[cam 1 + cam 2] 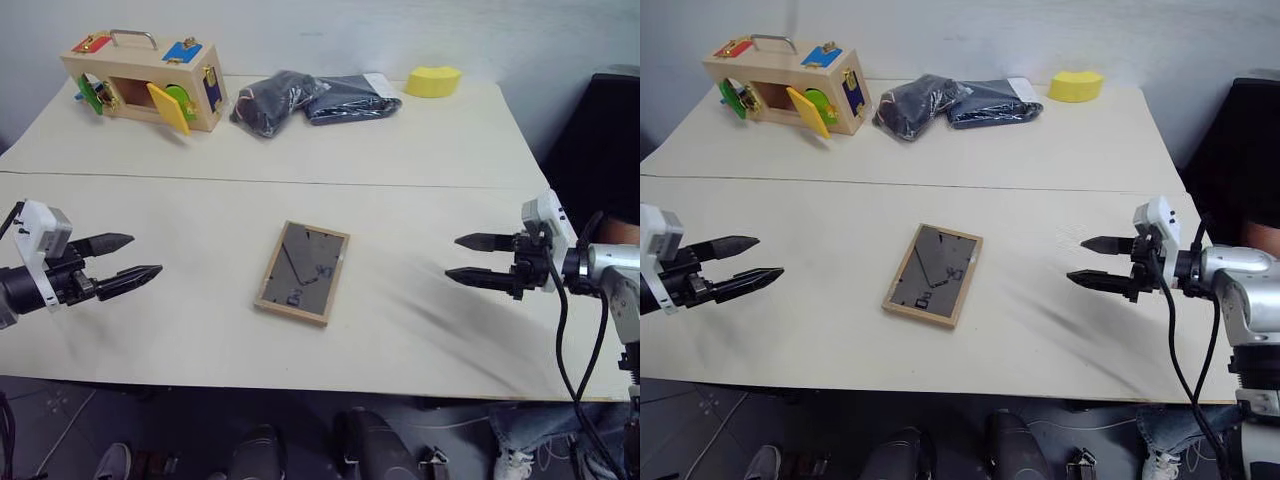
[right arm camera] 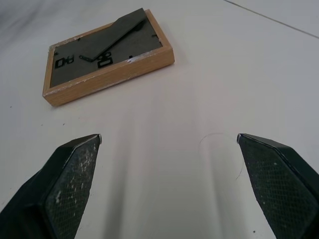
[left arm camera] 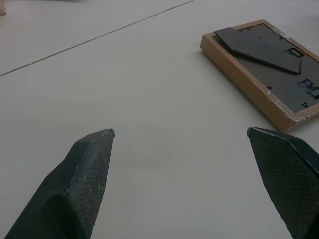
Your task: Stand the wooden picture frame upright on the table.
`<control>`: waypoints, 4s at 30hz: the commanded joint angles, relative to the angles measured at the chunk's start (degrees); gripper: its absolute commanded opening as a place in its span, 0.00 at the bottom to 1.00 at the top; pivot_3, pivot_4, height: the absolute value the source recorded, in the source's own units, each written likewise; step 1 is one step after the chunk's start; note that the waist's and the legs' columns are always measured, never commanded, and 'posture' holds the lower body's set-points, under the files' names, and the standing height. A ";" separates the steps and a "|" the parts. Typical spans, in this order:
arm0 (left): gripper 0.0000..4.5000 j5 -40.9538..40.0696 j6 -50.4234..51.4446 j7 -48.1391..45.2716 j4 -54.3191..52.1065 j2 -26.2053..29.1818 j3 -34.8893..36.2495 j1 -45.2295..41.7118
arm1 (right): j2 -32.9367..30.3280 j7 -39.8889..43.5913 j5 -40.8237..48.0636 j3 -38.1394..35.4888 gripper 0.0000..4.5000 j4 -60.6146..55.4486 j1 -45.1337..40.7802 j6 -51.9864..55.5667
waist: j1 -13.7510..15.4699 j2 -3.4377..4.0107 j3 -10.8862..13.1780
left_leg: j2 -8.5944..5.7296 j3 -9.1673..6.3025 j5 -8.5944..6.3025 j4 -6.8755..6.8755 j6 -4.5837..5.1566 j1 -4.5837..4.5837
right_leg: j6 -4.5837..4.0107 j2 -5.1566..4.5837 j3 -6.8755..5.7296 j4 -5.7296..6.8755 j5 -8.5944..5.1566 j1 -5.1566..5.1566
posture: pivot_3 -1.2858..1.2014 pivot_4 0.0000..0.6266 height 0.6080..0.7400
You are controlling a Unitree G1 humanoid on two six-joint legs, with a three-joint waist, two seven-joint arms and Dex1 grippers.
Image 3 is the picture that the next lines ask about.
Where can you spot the wooden picture frame face down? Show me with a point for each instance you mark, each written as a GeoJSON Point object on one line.
{"type": "Point", "coordinates": [264, 74]}

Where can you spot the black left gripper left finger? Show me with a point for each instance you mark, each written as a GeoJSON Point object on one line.
{"type": "Point", "coordinates": [74, 189]}

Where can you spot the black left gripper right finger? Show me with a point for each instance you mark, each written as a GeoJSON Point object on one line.
{"type": "Point", "coordinates": [286, 184]}

